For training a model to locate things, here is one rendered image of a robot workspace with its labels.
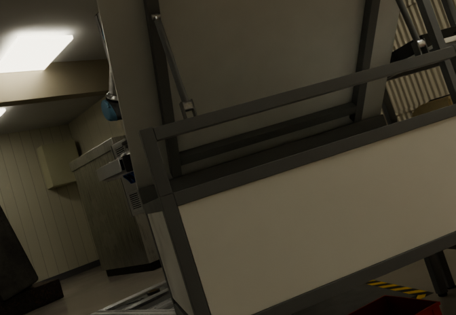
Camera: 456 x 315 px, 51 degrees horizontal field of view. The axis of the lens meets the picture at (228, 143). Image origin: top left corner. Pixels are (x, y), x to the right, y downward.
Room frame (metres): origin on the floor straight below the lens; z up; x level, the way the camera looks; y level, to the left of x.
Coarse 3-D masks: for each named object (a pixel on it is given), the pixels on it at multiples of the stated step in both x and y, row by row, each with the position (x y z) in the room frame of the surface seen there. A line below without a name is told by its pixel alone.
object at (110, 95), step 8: (104, 40) 2.27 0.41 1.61; (112, 80) 2.38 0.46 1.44; (112, 88) 2.40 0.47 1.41; (112, 96) 2.42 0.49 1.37; (104, 104) 2.43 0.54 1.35; (112, 104) 2.43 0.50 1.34; (104, 112) 2.47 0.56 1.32; (112, 112) 2.43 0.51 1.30; (120, 112) 2.46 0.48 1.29; (112, 120) 2.47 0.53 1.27
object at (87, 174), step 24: (72, 168) 7.20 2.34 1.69; (96, 168) 6.70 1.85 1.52; (96, 192) 6.85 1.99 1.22; (120, 192) 6.37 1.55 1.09; (96, 216) 7.00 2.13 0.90; (120, 216) 6.51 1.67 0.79; (144, 216) 6.32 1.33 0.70; (96, 240) 7.17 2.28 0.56; (120, 240) 6.65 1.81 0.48; (144, 240) 6.25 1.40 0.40; (120, 264) 6.80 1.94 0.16; (144, 264) 6.40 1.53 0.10
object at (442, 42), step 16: (416, 0) 1.90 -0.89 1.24; (448, 0) 2.46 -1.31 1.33; (432, 16) 1.88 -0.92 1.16; (448, 16) 2.48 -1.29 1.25; (432, 32) 1.88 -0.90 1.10; (432, 48) 1.91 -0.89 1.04; (432, 64) 2.40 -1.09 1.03; (448, 64) 1.87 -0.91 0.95; (448, 80) 1.89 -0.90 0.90; (384, 96) 2.30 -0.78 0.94; (384, 112) 2.33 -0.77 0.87; (448, 272) 2.31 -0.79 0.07; (448, 288) 2.31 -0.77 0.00
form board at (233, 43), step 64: (128, 0) 1.46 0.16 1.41; (192, 0) 1.54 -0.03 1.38; (256, 0) 1.64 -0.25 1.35; (320, 0) 1.75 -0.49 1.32; (384, 0) 1.87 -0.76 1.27; (128, 64) 1.59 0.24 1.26; (192, 64) 1.69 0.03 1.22; (256, 64) 1.81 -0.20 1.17; (320, 64) 1.94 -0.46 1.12; (128, 128) 1.75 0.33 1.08; (256, 128) 2.01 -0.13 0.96; (320, 128) 2.17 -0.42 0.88
